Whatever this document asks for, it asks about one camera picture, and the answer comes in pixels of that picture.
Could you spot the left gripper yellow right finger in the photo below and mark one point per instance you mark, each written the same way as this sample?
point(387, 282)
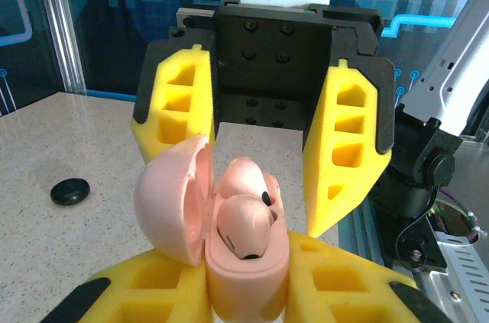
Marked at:
point(344, 292)

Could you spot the pink earbud charging case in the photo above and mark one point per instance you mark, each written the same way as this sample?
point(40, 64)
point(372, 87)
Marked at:
point(168, 201)

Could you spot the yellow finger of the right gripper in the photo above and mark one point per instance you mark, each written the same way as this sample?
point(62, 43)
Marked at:
point(351, 185)
point(198, 109)

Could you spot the right aluminium frame post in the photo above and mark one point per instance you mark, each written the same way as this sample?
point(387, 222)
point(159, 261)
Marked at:
point(57, 25)

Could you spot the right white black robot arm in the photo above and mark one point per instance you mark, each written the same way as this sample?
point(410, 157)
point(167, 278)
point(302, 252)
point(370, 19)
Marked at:
point(458, 71)

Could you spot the black round case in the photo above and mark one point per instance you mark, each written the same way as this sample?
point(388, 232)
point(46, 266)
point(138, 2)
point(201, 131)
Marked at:
point(70, 192)

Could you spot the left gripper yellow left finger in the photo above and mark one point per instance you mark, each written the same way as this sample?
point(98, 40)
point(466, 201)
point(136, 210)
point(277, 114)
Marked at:
point(149, 292)

